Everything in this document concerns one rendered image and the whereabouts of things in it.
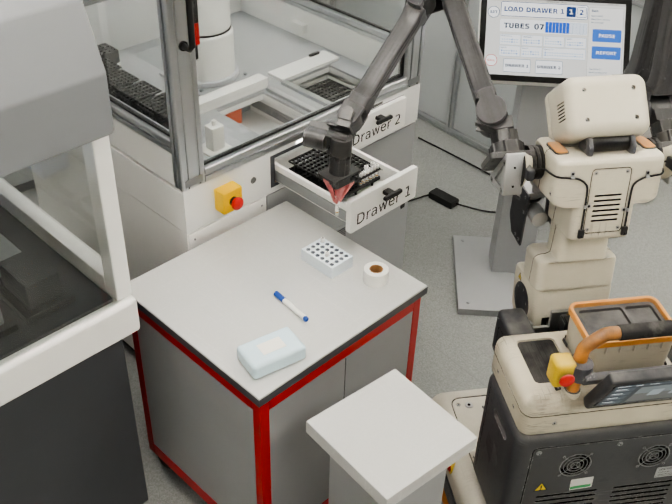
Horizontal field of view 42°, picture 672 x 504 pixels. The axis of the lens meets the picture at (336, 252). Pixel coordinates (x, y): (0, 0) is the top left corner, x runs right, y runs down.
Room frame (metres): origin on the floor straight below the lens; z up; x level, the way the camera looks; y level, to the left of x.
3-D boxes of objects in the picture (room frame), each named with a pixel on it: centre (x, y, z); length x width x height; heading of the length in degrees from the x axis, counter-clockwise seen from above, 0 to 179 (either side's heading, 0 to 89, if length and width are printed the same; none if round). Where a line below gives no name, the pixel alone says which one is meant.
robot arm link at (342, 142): (1.97, 0.00, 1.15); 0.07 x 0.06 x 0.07; 70
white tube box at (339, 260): (1.96, 0.03, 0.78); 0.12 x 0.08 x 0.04; 46
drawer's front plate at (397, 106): (2.58, -0.12, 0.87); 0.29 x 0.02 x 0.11; 136
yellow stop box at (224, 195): (2.11, 0.32, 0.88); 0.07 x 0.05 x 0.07; 136
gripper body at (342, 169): (1.96, 0.00, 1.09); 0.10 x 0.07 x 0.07; 137
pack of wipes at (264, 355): (1.57, 0.15, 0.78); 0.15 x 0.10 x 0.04; 124
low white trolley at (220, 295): (1.85, 0.17, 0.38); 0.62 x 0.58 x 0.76; 136
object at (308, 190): (2.28, 0.02, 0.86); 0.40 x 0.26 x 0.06; 46
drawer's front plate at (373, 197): (2.14, -0.13, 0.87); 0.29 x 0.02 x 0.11; 136
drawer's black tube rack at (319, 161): (2.27, 0.01, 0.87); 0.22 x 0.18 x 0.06; 46
